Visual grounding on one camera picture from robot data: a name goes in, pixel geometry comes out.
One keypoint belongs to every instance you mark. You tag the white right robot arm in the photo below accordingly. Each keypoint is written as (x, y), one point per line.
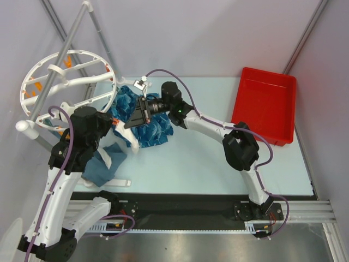
(240, 147)

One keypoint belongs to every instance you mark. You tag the grey drying rack frame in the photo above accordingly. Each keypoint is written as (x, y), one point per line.
(53, 78)

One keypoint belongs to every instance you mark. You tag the blue patterned cloth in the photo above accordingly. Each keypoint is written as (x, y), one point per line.
(153, 134)

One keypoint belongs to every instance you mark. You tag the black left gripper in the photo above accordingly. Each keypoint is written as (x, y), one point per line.
(106, 120)

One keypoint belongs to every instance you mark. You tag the white round clip hanger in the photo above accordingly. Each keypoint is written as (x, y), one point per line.
(65, 84)

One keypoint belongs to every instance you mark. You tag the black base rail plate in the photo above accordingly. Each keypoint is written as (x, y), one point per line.
(192, 212)

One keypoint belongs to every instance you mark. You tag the red plastic tray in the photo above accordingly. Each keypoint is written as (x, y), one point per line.
(266, 102)

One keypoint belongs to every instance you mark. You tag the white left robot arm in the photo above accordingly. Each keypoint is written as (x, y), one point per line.
(51, 237)

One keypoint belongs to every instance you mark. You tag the grey blue sock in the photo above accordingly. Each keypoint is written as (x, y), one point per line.
(96, 171)

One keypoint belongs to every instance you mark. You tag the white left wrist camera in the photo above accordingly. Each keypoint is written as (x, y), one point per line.
(68, 108)

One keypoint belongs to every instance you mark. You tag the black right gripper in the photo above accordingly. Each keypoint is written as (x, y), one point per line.
(144, 111)

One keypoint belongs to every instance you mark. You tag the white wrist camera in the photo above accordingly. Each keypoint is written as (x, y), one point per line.
(143, 84)
(68, 108)

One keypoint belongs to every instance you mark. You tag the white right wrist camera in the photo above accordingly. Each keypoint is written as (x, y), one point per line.
(143, 84)

